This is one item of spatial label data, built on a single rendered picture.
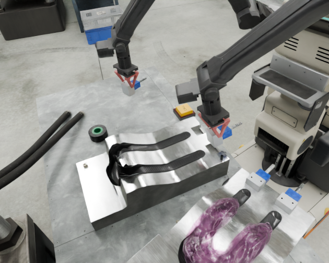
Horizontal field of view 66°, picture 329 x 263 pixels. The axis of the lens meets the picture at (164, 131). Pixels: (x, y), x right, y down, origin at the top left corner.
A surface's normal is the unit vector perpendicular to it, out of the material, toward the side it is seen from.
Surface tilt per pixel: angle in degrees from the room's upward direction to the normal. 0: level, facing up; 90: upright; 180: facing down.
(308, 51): 98
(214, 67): 67
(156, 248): 0
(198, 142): 0
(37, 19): 90
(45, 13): 90
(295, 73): 90
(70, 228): 0
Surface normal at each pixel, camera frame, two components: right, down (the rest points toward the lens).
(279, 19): -0.87, 0.00
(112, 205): -0.06, -0.72
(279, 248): 0.29, -0.87
